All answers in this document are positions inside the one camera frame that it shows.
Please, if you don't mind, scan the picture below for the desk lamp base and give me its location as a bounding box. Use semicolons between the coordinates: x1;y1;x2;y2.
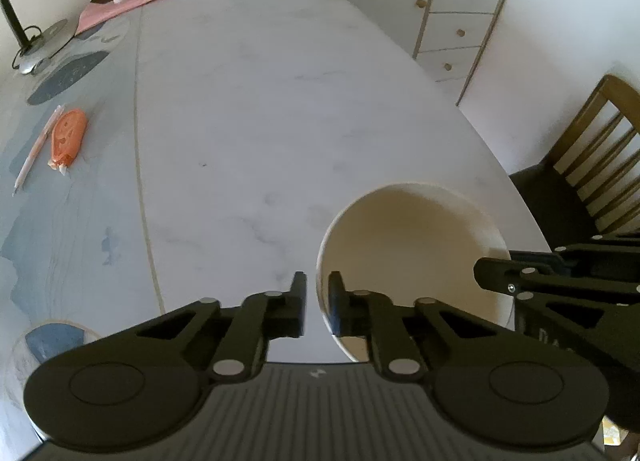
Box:
0;0;79;76

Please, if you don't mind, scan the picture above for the cream bowl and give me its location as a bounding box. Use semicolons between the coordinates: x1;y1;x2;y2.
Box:
317;183;516;365

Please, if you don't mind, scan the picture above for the yellow cloth item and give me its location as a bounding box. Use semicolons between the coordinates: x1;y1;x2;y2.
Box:
600;415;627;448

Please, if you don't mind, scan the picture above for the wooden chair with dark seat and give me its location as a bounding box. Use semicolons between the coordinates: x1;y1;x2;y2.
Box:
507;73;640;253

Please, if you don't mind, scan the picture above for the pink pen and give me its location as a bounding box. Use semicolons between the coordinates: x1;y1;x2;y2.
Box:
12;104;64;198

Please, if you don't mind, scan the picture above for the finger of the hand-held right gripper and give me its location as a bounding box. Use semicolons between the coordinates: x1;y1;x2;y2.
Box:
473;257;640;299
509;234;640;270

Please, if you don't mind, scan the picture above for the blue printed table mat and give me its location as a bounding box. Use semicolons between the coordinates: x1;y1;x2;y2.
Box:
0;6;167;394

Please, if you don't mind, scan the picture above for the white cabinet with wooden trim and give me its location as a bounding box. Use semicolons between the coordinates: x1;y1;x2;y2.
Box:
317;0;516;107

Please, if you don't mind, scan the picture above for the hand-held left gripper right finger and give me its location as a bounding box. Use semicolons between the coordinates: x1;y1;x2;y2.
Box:
327;271;502;385

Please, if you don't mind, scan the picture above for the orange correction tape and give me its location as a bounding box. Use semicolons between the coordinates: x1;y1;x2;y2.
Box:
47;109;90;177

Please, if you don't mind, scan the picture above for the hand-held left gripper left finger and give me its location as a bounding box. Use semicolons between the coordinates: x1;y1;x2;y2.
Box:
136;271;308;385

